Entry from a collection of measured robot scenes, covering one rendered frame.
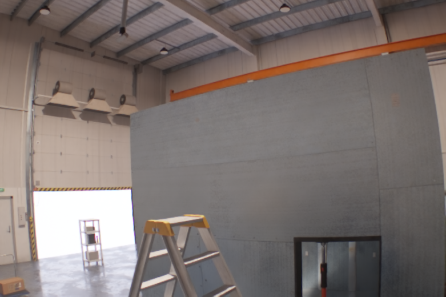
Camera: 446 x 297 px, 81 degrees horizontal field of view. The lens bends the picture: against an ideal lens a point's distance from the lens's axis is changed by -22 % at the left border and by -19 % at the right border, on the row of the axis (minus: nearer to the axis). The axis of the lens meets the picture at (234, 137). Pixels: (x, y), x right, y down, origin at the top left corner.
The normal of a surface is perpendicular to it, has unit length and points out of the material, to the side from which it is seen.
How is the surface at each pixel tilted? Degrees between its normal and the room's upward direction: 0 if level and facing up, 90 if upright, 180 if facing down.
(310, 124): 90
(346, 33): 90
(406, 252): 90
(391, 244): 90
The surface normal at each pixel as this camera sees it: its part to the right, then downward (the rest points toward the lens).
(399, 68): -0.55, -0.07
